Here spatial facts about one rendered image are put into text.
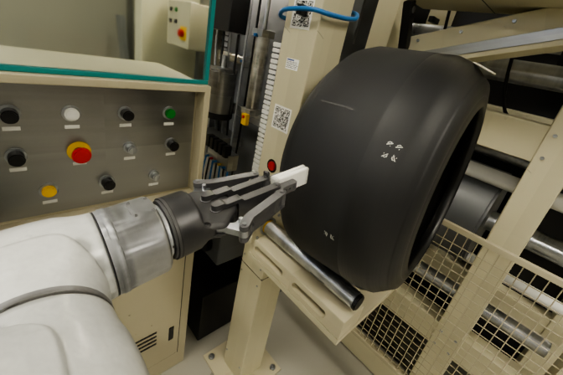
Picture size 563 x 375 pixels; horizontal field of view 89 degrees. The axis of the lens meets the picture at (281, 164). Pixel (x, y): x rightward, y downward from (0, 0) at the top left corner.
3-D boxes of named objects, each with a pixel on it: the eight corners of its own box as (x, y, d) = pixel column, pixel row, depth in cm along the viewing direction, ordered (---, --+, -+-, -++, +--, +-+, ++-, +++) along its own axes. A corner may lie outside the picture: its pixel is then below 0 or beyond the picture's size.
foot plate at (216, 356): (203, 357, 137) (203, 353, 136) (247, 327, 155) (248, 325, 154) (234, 409, 120) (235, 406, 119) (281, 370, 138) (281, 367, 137)
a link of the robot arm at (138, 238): (84, 195, 30) (143, 179, 34) (101, 258, 34) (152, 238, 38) (109, 246, 24) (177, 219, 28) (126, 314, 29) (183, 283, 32)
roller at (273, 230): (272, 226, 93) (261, 233, 90) (271, 216, 90) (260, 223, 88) (364, 302, 71) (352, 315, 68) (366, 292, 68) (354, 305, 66)
